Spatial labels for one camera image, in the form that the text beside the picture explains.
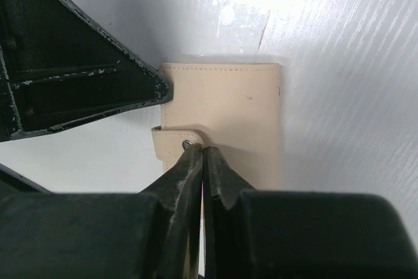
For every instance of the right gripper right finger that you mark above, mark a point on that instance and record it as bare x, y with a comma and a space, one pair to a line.
226, 227

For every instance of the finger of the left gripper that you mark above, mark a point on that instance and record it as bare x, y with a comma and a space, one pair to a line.
60, 70

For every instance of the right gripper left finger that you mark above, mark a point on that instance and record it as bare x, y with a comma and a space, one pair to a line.
158, 229

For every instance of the beige card holder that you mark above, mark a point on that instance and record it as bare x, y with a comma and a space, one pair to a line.
236, 108

